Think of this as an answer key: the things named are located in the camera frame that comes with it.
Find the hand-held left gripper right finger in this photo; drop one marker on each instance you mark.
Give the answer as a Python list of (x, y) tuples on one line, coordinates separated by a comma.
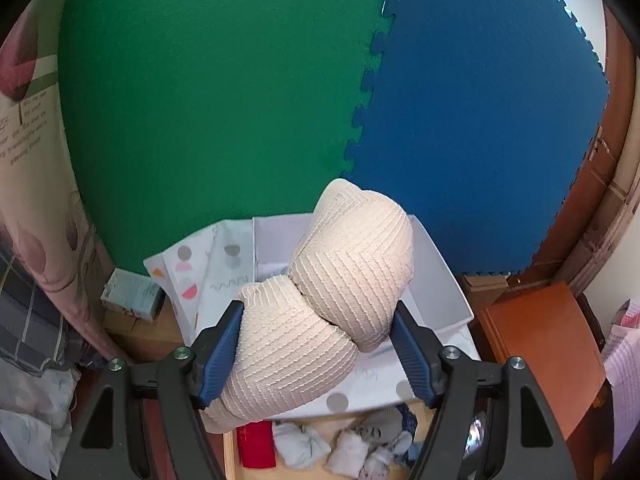
[(412, 355)]

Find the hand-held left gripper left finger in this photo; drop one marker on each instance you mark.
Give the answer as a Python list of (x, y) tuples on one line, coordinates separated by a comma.
[(222, 355)]

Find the dark blue sock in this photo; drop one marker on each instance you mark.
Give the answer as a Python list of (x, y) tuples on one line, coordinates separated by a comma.
[(407, 417)]

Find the red cloth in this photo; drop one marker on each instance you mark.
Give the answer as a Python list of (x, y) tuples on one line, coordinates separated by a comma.
[(255, 445)]

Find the wooden drawer with white front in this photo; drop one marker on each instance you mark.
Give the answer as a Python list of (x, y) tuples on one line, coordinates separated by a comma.
[(231, 452)]

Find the cream ribbed knit sock bundle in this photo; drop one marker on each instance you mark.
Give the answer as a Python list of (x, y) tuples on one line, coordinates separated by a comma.
[(350, 270)]

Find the white sock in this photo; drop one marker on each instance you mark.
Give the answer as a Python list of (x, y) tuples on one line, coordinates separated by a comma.
[(300, 447), (347, 455)]

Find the brown cardboard box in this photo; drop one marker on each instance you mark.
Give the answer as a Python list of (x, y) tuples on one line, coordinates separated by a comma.
[(145, 340)]

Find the pale blue small carton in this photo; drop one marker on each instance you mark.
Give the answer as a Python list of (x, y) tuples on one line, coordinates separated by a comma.
[(132, 295)]

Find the orange wooden stool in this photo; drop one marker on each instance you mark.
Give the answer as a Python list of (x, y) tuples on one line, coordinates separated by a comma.
[(540, 340)]

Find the grey plaid blanket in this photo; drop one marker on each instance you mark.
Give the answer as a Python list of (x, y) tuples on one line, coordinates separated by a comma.
[(30, 320)]

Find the pink checked cloth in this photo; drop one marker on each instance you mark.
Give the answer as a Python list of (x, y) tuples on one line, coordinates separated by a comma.
[(622, 360)]

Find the blue foam mat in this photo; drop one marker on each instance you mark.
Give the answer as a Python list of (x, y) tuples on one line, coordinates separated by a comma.
[(475, 135)]

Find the green foam mat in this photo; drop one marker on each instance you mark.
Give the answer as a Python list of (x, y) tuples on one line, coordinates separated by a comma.
[(200, 110)]

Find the tan taped cardboard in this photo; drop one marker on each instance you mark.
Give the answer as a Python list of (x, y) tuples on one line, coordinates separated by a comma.
[(615, 210)]

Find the floral printed bedsheet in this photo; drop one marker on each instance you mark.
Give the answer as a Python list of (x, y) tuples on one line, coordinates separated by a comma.
[(30, 185)]

